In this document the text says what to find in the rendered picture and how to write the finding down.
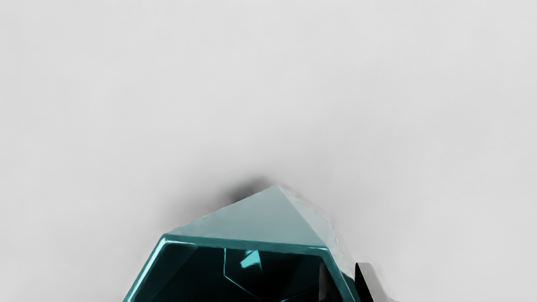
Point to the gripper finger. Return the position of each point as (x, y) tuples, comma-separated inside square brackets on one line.
[(369, 283)]

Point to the teal faceted mug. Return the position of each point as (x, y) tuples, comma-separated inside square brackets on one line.
[(260, 218)]

